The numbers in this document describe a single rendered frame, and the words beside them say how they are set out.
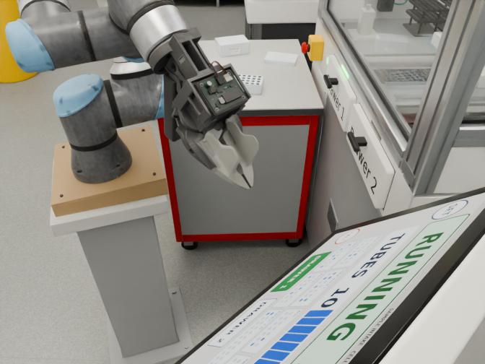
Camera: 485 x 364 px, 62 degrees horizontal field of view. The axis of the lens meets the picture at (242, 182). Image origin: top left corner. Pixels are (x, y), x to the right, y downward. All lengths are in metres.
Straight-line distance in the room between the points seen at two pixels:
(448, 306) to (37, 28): 0.61
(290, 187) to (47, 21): 1.17
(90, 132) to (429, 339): 0.84
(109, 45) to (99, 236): 0.61
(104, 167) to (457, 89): 0.77
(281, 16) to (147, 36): 1.50
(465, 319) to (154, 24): 0.46
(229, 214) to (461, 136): 1.12
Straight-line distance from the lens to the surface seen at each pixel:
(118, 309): 1.41
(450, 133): 0.77
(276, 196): 1.66
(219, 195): 1.64
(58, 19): 0.69
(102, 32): 0.67
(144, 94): 0.99
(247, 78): 1.52
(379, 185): 0.93
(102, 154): 1.04
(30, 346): 1.83
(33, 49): 0.68
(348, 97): 1.16
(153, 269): 1.28
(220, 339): 0.52
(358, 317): 0.36
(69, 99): 0.98
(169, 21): 0.56
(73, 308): 1.86
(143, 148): 1.15
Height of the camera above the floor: 1.46
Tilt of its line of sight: 40 degrees down
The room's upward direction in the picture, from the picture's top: straight up
